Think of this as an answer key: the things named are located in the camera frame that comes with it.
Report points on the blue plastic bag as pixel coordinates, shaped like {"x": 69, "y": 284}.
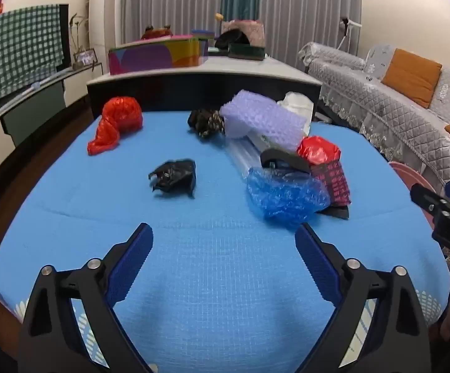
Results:
{"x": 283, "y": 196}

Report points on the white-topped coffee table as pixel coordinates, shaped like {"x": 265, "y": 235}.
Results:
{"x": 225, "y": 81}

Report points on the black floral patterned bag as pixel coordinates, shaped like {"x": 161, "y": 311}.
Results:
{"x": 205, "y": 122}

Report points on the stack of pastel bowls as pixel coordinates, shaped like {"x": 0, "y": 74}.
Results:
{"x": 201, "y": 34}

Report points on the black plastic piece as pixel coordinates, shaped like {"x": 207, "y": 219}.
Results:
{"x": 283, "y": 161}

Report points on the pink lace basket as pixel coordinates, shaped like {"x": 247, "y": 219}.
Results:
{"x": 250, "y": 31}

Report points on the purple bubble wrap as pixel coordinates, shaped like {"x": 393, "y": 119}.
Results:
{"x": 263, "y": 118}

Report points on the white paper bag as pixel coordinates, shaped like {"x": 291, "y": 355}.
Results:
{"x": 296, "y": 105}

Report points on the thin bamboo plant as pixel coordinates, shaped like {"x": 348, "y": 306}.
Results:
{"x": 76, "y": 27}

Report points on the yellow tulip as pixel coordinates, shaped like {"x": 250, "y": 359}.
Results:
{"x": 219, "y": 16}

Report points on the dark green bowl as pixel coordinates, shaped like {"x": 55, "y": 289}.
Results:
{"x": 246, "y": 51}

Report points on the small photo frame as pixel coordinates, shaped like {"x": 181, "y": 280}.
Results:
{"x": 85, "y": 57}

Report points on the black television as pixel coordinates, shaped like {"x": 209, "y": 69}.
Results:
{"x": 65, "y": 46}

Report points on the large red plastic bag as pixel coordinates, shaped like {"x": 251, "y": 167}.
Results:
{"x": 118, "y": 118}

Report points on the grey quilted sofa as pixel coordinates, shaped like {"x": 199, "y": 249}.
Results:
{"x": 384, "y": 97}

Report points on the small red plastic bag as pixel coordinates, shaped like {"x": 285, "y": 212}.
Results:
{"x": 318, "y": 149}

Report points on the colourful tin box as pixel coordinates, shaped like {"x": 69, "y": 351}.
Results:
{"x": 151, "y": 56}

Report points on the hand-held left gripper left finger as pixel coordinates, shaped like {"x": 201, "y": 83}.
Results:
{"x": 131, "y": 256}

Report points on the black packet with red pattern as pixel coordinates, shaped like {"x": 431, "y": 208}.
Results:
{"x": 335, "y": 186}

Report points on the green checked cloth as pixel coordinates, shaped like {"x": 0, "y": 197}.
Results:
{"x": 15, "y": 50}

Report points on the television cabinet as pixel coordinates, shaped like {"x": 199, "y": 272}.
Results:
{"x": 34, "y": 105}

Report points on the pink plastic basin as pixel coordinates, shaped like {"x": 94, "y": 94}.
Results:
{"x": 407, "y": 175}

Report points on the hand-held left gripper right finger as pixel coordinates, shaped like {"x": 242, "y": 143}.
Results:
{"x": 318, "y": 264}

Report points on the white floor lamp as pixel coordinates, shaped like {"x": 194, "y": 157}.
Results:
{"x": 349, "y": 31}

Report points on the grey curtain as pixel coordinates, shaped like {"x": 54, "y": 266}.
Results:
{"x": 306, "y": 7}
{"x": 170, "y": 4}

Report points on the red teapot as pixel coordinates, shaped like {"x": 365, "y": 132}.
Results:
{"x": 155, "y": 31}

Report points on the black plastic bag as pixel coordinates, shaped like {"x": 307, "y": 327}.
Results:
{"x": 174, "y": 176}

